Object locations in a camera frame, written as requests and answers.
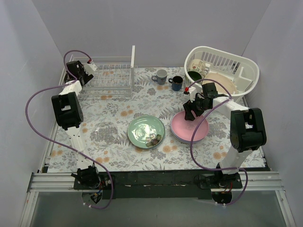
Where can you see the dark blue mug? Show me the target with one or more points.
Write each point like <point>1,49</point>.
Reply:
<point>176,83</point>

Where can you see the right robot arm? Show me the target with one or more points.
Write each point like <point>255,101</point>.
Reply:
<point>247,132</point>

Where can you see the floral mug green inside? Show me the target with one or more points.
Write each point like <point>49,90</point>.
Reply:
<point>196,69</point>

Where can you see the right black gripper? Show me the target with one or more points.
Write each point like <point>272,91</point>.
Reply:
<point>193,107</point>

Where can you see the floral tablecloth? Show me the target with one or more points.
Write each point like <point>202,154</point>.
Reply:
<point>162,102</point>

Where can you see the green plate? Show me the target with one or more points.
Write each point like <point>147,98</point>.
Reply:
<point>146,132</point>

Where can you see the aluminium frame rail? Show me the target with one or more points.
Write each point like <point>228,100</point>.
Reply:
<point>51,182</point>

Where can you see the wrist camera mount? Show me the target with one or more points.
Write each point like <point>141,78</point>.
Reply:
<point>90,67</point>
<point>191,91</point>

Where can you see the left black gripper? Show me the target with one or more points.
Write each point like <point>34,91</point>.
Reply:
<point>83,77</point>

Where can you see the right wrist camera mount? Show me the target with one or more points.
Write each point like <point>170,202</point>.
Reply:
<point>191,91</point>

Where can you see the pink plate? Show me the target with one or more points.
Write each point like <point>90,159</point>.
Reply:
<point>184,129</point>

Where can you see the clear glass plate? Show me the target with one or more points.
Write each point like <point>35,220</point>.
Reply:
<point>104,134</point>

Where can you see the white cutting board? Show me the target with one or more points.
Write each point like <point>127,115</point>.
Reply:
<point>132,56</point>

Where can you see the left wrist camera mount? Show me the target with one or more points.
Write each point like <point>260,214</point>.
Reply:
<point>90,67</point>

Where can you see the white wire dish rack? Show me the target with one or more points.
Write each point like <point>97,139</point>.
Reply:
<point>114,75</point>

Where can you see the white plastic basket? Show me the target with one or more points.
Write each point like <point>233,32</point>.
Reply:
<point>243,72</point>

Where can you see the cream leaf-shaped dish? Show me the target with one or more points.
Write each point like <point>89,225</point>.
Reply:
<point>227,83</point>

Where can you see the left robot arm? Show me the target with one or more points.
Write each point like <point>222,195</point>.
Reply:
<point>69,116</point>

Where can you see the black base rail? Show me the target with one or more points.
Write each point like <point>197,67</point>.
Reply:
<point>154,184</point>

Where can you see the grey mug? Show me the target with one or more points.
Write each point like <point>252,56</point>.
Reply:
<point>160,77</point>

